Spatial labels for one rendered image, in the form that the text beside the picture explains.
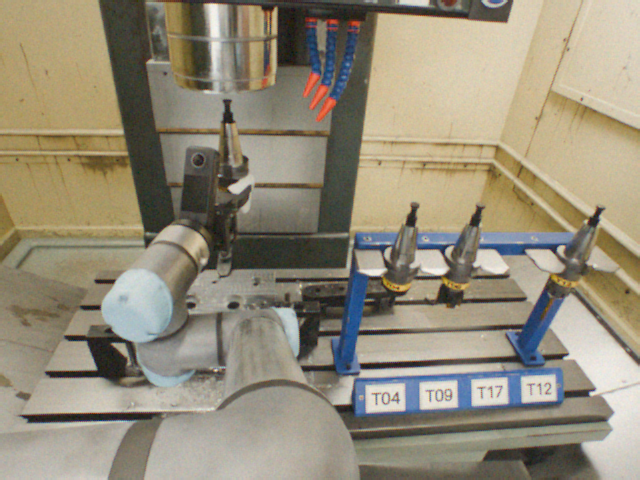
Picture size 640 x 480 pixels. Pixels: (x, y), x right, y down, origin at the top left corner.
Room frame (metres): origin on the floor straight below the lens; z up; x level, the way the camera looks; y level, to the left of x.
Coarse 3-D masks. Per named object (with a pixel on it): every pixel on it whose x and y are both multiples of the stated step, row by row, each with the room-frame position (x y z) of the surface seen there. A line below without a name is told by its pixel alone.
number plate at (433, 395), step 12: (420, 384) 0.49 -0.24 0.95; (432, 384) 0.50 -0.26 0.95; (444, 384) 0.50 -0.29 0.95; (456, 384) 0.50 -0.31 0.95; (420, 396) 0.48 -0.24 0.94; (432, 396) 0.48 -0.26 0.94; (444, 396) 0.48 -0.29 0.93; (456, 396) 0.49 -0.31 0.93; (420, 408) 0.46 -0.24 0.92; (432, 408) 0.47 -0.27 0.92
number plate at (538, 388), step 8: (528, 376) 0.53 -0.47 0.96; (536, 376) 0.53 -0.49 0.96; (544, 376) 0.53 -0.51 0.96; (552, 376) 0.53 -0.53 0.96; (520, 384) 0.52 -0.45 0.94; (528, 384) 0.51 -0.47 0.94; (536, 384) 0.52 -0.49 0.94; (544, 384) 0.52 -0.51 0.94; (552, 384) 0.52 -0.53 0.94; (528, 392) 0.50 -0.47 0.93; (536, 392) 0.51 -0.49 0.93; (544, 392) 0.51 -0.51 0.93; (552, 392) 0.51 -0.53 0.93; (528, 400) 0.49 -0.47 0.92; (536, 400) 0.50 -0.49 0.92; (544, 400) 0.50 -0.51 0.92
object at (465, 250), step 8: (480, 224) 0.56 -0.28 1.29; (464, 232) 0.56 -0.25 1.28; (472, 232) 0.55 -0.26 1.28; (480, 232) 0.55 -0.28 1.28; (464, 240) 0.55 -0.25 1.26; (472, 240) 0.55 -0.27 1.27; (456, 248) 0.56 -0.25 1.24; (464, 248) 0.55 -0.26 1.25; (472, 248) 0.54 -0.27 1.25; (456, 256) 0.55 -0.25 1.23; (464, 256) 0.54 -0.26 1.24; (472, 256) 0.54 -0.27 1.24
